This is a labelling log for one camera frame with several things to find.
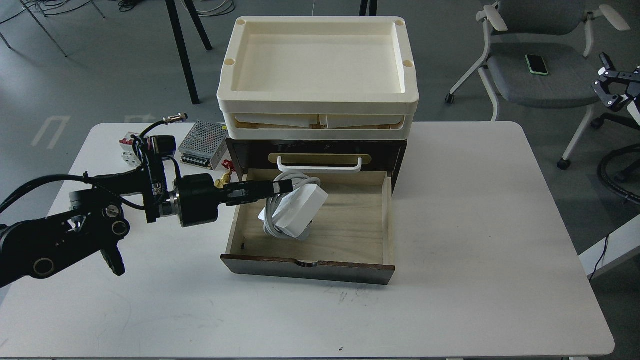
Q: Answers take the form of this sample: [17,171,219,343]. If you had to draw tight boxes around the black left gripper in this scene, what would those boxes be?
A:
[174,173,294,228]

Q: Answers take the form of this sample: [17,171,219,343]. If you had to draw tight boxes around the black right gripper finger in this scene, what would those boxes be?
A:
[591,52,640,113]

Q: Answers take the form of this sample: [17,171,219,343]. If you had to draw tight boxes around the white power strip with cable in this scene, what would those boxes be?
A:
[258,171,329,241]

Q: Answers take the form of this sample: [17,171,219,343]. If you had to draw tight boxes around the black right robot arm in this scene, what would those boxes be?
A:
[591,52,640,205]

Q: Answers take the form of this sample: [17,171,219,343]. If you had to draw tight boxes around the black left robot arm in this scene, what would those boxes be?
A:
[0,129,294,287]

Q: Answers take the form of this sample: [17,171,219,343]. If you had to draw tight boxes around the dark wooden cabinet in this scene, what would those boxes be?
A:
[226,138,408,198]

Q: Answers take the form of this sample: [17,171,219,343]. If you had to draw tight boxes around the metal mesh power supply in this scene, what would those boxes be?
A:
[178,120,228,170]

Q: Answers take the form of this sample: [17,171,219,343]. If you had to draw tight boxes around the grey office chair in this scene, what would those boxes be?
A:
[445,0,630,170]

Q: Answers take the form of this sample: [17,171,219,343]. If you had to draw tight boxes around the green smartphone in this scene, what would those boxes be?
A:
[525,54,549,76]

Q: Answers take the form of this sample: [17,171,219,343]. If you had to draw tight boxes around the open wooden drawer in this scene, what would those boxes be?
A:
[221,171,395,285]

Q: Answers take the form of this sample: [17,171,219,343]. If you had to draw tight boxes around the cream plastic tray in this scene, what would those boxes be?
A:
[217,16,419,141]

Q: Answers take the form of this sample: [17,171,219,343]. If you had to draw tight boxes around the white red circuit breaker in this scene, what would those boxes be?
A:
[119,132,148,167]

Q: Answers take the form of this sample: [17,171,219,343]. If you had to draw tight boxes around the black stand legs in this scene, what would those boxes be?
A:
[165,0,214,105]

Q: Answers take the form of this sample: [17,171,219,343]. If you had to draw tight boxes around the brass valve red handle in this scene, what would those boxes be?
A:
[214,159,236,189]

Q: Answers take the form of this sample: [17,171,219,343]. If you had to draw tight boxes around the white drawer handle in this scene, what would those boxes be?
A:
[277,155,364,175]

